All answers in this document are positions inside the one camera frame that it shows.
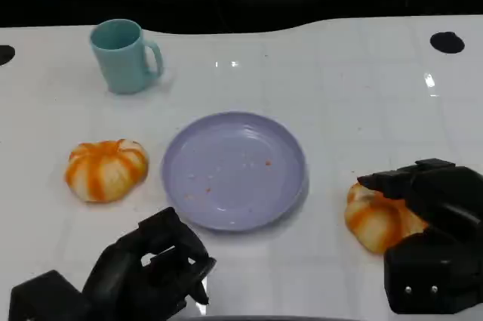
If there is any orange white toy bread roll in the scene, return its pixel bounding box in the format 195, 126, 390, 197
65, 139, 149, 204
343, 181, 430, 255

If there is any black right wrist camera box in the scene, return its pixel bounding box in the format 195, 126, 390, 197
383, 227, 483, 315

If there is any lilac plate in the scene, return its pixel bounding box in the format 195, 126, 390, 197
162, 110, 307, 232

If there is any pale green mug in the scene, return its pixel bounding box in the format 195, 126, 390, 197
89, 18, 165, 95

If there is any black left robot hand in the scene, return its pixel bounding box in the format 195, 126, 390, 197
81, 206, 217, 321

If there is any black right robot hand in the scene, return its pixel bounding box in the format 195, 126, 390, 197
356, 158, 483, 230

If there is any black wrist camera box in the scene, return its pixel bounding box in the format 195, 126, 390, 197
383, 227, 483, 315
8, 270, 91, 321

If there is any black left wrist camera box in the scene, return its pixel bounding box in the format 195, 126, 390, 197
8, 270, 91, 321

